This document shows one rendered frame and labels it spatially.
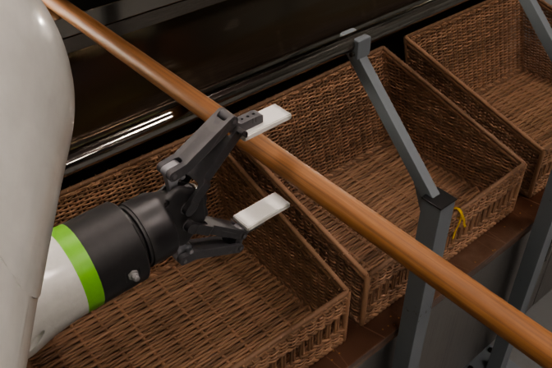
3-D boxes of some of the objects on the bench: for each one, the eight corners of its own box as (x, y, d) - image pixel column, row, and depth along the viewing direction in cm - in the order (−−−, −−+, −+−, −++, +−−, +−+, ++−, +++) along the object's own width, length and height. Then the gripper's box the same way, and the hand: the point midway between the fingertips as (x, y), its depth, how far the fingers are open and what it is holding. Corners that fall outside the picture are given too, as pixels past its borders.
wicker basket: (-12, 331, 135) (-53, 234, 118) (214, 214, 163) (207, 122, 146) (97, 526, 105) (62, 433, 88) (351, 341, 133) (362, 244, 116)
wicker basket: (388, 118, 196) (398, 34, 179) (502, 59, 224) (520, -18, 207) (530, 202, 166) (558, 111, 149) (640, 121, 195) (675, 37, 178)
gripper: (93, 126, 64) (261, 55, 75) (128, 296, 79) (264, 216, 90) (133, 161, 60) (306, 80, 71) (163, 334, 75) (301, 246, 86)
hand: (276, 160), depth 80 cm, fingers open, 13 cm apart
